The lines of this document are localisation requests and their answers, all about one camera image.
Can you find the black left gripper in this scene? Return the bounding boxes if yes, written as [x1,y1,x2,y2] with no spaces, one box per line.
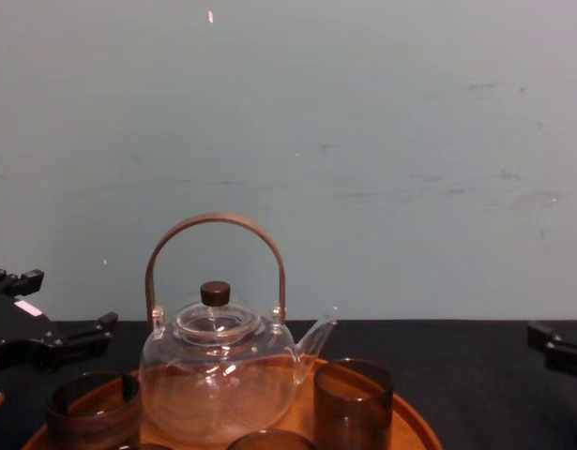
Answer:
[0,268,120,374]

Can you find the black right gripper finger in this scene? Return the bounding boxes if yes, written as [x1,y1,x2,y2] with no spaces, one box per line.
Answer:
[526,320,577,378]

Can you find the round wooden tray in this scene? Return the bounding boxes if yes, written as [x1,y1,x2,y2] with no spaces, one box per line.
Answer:
[20,357,444,450]

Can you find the tall smoky glass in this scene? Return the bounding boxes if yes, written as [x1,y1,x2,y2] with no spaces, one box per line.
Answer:
[311,357,395,450]

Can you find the black table cloth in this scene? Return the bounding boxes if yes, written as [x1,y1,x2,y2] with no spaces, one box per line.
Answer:
[0,318,577,450]

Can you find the smoky glass with wooden sleeve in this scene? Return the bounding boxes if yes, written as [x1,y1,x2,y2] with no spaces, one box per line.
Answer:
[43,370,144,450]

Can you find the glass lid with dark knob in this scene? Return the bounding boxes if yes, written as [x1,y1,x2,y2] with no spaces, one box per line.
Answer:
[175,280,262,342]

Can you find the glass teapot with wooden handle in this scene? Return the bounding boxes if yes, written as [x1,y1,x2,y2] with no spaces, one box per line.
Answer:
[138,213,340,445]

